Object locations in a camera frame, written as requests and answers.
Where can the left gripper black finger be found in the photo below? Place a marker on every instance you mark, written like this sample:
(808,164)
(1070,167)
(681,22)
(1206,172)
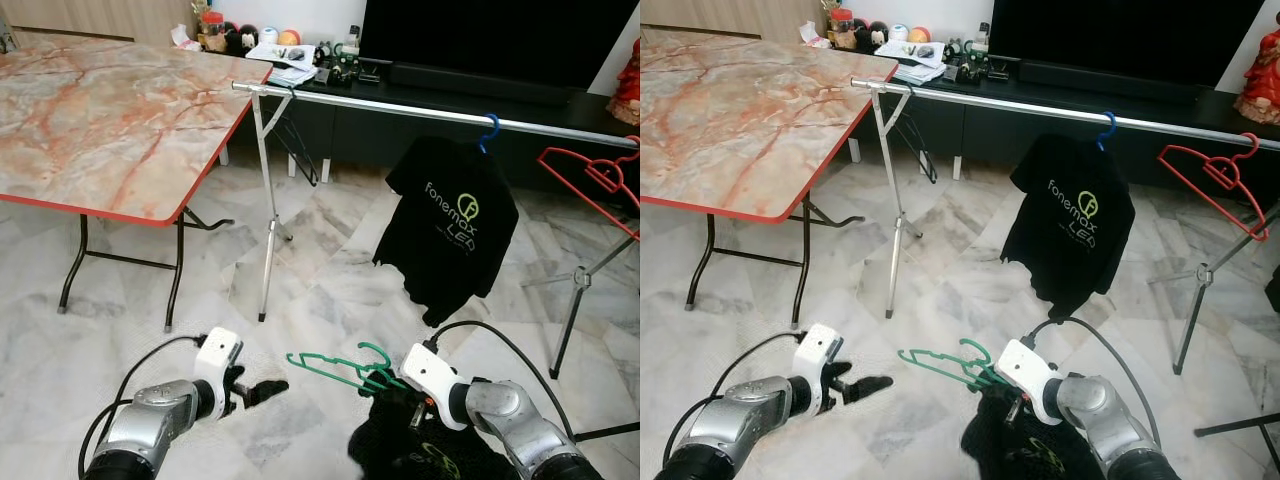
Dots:
(239,372)
(841,371)
(870,384)
(268,390)

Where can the black fonemax T-shirt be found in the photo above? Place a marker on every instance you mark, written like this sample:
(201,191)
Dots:
(1020,445)
(400,445)
(450,230)
(1070,230)

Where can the green plastic hanger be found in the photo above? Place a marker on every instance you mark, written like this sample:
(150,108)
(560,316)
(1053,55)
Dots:
(330,365)
(940,362)

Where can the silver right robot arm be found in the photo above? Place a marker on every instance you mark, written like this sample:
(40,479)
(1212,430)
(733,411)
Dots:
(1110,430)
(520,430)

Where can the blue plastic hanger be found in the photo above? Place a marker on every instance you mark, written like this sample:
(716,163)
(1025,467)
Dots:
(1110,130)
(490,130)

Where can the red plastic hanger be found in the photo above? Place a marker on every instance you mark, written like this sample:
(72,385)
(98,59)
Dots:
(590,170)
(1215,172)

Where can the marble-pattern table red edge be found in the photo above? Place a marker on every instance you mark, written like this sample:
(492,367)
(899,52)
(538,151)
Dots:
(740,120)
(110,120)

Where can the black TV console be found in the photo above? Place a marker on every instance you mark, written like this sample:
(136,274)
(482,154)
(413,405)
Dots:
(1020,125)
(400,130)

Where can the silver clothes rack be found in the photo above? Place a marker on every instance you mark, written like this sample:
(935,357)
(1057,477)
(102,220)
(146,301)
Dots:
(400,104)
(1000,102)

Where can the white paper stack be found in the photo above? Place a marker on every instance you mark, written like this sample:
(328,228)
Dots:
(912,66)
(282,68)

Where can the black electronic gadgets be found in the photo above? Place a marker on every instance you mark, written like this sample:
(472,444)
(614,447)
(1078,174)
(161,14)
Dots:
(345,68)
(975,68)

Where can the black soundbar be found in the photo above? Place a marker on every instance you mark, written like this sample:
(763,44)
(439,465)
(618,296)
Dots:
(1110,80)
(480,84)

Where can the black round figurine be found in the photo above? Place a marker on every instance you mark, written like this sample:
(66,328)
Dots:
(881,36)
(862,35)
(231,38)
(251,40)

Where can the pink tissue box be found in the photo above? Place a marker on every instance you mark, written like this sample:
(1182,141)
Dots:
(815,37)
(184,40)

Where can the red-lidded snack jar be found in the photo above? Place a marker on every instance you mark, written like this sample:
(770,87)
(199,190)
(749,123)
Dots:
(211,32)
(842,30)

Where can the red laughing Buddha statue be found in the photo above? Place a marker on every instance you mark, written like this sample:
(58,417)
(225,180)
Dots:
(628,85)
(1262,80)

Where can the black flat television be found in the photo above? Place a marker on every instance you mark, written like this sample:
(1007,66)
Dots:
(480,35)
(1110,35)

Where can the light wooden sideboard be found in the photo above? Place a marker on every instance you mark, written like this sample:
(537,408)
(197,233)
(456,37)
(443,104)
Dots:
(730,12)
(90,15)

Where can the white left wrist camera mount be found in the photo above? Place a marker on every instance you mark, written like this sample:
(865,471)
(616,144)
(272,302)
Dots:
(218,355)
(822,352)

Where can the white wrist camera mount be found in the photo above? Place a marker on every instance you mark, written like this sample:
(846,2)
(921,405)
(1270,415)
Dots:
(822,352)
(430,370)
(218,355)
(1025,370)

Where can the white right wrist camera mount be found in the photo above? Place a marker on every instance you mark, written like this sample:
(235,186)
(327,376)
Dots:
(430,370)
(1025,370)

